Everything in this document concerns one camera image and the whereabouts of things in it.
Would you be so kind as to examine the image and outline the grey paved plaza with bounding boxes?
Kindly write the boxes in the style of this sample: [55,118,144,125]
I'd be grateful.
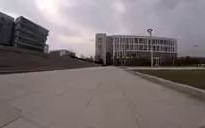
[0,65,205,128]

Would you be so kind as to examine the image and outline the white glass-fronted building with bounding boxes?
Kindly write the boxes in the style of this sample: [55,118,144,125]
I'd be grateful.
[94,32,178,67]

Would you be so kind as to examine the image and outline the low distant building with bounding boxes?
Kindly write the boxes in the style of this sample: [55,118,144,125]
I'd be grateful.
[49,49,77,58]

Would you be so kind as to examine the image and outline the pale stone kerb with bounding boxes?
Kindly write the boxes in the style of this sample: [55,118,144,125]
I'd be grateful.
[117,65,205,105]

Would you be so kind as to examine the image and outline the wide dark stone steps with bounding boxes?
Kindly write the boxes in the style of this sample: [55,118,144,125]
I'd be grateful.
[0,43,100,76]

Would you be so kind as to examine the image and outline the dark grass lawn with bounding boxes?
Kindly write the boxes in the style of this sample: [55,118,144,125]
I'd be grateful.
[133,68,205,94]

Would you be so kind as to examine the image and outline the dark glass building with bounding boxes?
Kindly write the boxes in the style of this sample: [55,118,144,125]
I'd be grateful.
[0,8,50,54]

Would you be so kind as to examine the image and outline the dark hedge row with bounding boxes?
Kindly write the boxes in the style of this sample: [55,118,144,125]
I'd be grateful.
[175,56,205,67]

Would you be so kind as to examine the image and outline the tall lamp post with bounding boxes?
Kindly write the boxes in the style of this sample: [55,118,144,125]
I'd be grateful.
[146,28,155,68]

